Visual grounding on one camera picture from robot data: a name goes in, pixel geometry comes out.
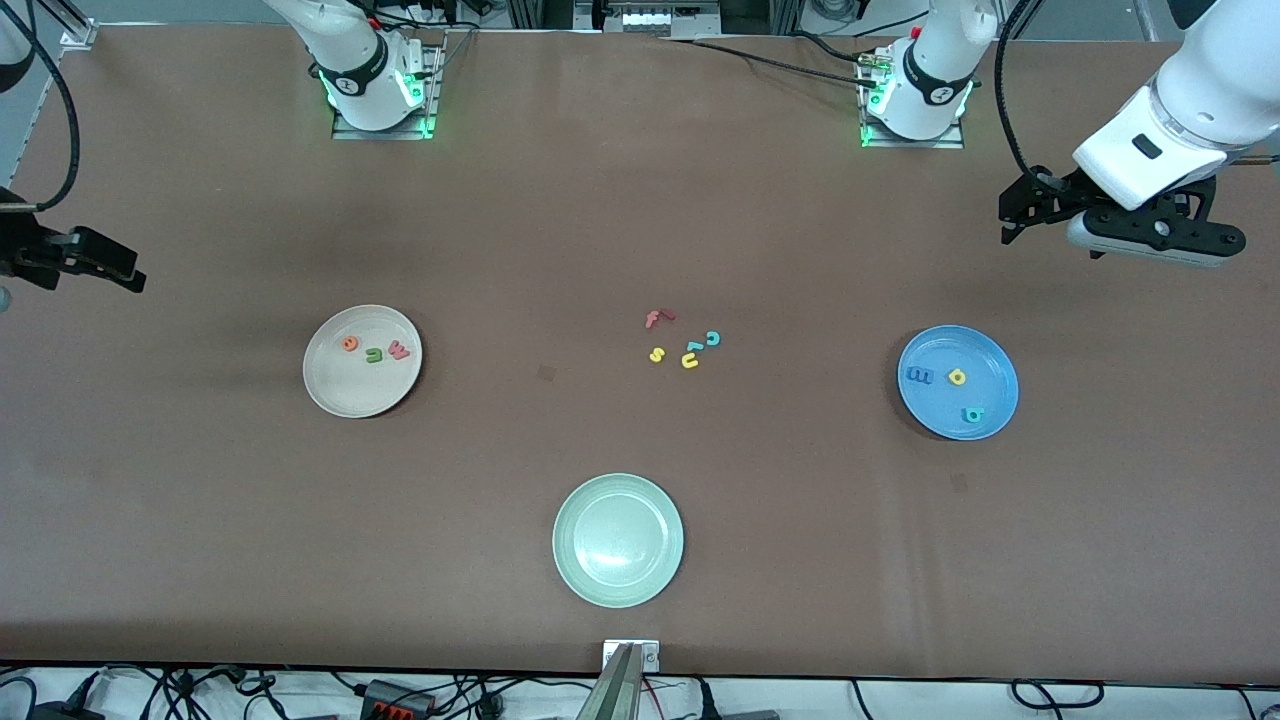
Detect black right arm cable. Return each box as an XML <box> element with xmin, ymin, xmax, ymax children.
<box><xmin>0</xmin><ymin>0</ymin><xmax>81</xmax><ymax>211</ymax></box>

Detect black red power strip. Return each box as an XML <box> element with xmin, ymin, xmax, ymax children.
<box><xmin>362</xmin><ymin>680</ymin><xmax>437</xmax><ymax>719</ymax></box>

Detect thin black table cable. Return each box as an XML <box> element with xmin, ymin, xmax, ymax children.
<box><xmin>793</xmin><ymin>30</ymin><xmax>883</xmax><ymax>63</ymax></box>
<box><xmin>660</xmin><ymin>36</ymin><xmax>867</xmax><ymax>87</ymax></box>

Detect grey metal camera post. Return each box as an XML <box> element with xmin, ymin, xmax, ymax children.
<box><xmin>575</xmin><ymin>645</ymin><xmax>641</xmax><ymax>720</ymax></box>

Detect aluminium frame with equipment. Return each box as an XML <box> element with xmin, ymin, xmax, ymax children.
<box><xmin>575</xmin><ymin>0</ymin><xmax>721</xmax><ymax>39</ymax></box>

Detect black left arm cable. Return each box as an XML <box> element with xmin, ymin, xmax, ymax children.
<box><xmin>995</xmin><ymin>0</ymin><xmax>1053</xmax><ymax>186</ymax></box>

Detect pale green round plate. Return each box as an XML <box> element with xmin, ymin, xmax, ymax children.
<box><xmin>552</xmin><ymin>473</ymin><xmax>686</xmax><ymax>609</ymax></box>

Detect metal table edge bracket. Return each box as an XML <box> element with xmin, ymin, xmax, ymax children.
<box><xmin>603</xmin><ymin>640</ymin><xmax>661</xmax><ymax>673</ymax></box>

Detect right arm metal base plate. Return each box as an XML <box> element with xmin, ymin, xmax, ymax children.
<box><xmin>332</xmin><ymin>40</ymin><xmax>447</xmax><ymax>141</ymax></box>

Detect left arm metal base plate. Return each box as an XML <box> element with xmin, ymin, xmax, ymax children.
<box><xmin>860</xmin><ymin>45</ymin><xmax>967</xmax><ymax>151</ymax></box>

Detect beige round plate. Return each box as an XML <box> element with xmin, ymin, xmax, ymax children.
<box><xmin>302</xmin><ymin>304</ymin><xmax>424</xmax><ymax>420</ymax></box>

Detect blue round plate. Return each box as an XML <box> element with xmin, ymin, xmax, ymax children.
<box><xmin>896</xmin><ymin>325</ymin><xmax>1020</xmax><ymax>442</ymax></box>

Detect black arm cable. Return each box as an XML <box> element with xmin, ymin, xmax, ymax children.
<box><xmin>995</xmin><ymin>0</ymin><xmax>1053</xmax><ymax>186</ymax></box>
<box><xmin>0</xmin><ymin>0</ymin><xmax>81</xmax><ymax>211</ymax></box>

